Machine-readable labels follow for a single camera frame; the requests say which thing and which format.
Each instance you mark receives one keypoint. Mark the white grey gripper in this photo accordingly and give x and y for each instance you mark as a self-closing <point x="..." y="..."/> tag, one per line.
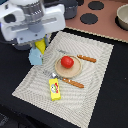
<point x="30" y="23"/>

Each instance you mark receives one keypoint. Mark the yellow cheese wedge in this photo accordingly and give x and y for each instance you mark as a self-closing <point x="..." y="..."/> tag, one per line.
<point x="41" y="45"/>

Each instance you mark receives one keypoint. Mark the red toy tomato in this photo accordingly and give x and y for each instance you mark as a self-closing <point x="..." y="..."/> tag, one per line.
<point x="67" y="62"/>

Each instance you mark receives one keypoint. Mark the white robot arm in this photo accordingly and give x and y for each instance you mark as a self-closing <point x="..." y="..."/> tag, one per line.
<point x="29" y="21"/>

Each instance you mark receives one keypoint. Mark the dark grey cooking pot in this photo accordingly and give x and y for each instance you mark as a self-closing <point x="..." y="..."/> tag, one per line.
<point x="70" y="8"/>

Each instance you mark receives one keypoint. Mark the round wooden plate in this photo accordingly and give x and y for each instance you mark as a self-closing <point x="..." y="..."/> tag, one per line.
<point x="68" y="72"/>

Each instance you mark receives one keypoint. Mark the yellow butter box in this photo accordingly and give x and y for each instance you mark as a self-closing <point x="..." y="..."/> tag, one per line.
<point x="54" y="89"/>

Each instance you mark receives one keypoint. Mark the beige woven placemat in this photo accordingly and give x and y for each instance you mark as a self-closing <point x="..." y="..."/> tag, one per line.
<point x="76" y="105"/>

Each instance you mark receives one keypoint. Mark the cream bowl on stove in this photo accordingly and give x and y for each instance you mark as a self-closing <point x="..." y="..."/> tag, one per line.
<point x="122" y="14"/>

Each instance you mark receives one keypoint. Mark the wooden handled toy fork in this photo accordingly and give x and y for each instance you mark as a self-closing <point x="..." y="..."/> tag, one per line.
<point x="66" y="80"/>

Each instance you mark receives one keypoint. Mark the wooden handled toy knife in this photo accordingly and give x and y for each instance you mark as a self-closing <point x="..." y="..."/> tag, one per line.
<point x="79" y="56"/>

